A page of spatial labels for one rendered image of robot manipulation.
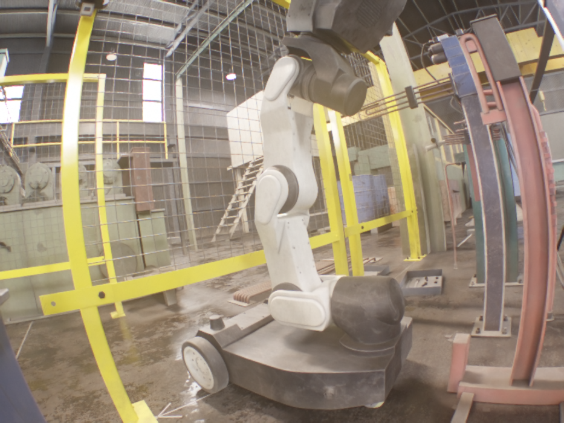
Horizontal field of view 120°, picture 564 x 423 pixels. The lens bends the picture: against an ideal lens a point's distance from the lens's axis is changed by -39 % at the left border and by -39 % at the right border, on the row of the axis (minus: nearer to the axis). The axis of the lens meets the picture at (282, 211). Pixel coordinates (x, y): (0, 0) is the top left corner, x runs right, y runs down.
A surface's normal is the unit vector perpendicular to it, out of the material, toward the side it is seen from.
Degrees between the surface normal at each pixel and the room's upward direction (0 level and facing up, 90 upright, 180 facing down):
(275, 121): 115
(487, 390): 90
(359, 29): 142
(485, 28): 90
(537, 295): 90
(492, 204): 90
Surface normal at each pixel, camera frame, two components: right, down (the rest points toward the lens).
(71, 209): 0.69, -0.11
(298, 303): -0.61, 0.08
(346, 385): -0.31, 0.04
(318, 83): -0.71, 0.41
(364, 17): 0.41, 0.73
